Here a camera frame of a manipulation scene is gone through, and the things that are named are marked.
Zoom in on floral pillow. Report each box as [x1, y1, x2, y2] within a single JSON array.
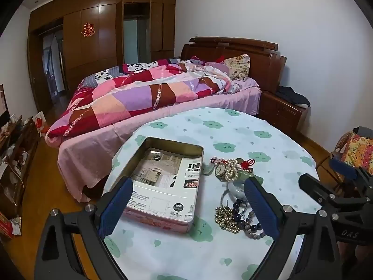
[[224, 53, 251, 81]]

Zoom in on grey bead bracelet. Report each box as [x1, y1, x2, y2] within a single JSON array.
[[243, 210, 267, 238]]

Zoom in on wooden bed headboard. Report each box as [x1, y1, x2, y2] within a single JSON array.
[[179, 36, 287, 94]]

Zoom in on red cardboard box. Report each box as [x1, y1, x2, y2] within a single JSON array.
[[0, 210, 15, 240]]

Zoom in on dark clothes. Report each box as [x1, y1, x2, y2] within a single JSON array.
[[275, 85, 311, 107]]

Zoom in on wooden nightstand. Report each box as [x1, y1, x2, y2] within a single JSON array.
[[258, 90, 308, 132]]

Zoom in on dark blue bead bracelet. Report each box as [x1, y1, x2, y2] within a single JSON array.
[[231, 198, 252, 229]]

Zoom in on colourful patterned cushion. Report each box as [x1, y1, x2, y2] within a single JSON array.
[[341, 131, 373, 175]]

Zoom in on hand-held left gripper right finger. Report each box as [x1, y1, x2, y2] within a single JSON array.
[[242, 176, 341, 280]]

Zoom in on silver wristwatch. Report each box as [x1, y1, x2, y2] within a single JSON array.
[[215, 163, 231, 178]]

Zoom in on red and white paper bag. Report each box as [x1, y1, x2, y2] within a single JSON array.
[[33, 111, 47, 136]]

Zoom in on thin silver bangle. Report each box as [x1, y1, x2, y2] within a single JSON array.
[[221, 189, 234, 210]]

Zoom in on person's right forearm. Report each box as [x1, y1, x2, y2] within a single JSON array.
[[338, 238, 373, 280]]

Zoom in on rectangular metal tin box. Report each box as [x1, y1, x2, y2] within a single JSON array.
[[121, 136, 204, 234]]

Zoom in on jade pendant red white tassel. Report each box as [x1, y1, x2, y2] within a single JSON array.
[[203, 157, 226, 175]]

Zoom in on gold bead bracelet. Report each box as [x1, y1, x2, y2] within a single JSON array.
[[215, 206, 241, 234]]

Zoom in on pearl necklace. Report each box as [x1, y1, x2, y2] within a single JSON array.
[[223, 158, 238, 181]]

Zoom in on wooden television cabinet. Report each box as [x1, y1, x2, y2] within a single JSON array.
[[0, 115, 40, 219]]

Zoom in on bed with pink sheet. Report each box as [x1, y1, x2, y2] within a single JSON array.
[[57, 77, 261, 203]]

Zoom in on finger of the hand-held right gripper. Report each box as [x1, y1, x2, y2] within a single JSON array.
[[329, 151, 373, 196], [298, 173, 367, 210]]

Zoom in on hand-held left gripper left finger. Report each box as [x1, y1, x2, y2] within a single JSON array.
[[34, 177, 135, 280]]

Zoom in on brown wooden wardrobe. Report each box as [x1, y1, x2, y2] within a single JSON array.
[[28, 1, 177, 114]]

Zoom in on pale jade bangle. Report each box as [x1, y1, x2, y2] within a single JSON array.
[[227, 181, 248, 200]]

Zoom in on wicker chair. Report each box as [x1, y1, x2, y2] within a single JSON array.
[[316, 131, 373, 187]]

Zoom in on patchwork quilt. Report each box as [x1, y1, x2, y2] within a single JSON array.
[[45, 54, 260, 146]]

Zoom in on red paper wall decoration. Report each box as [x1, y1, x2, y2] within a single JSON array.
[[81, 22, 95, 38]]

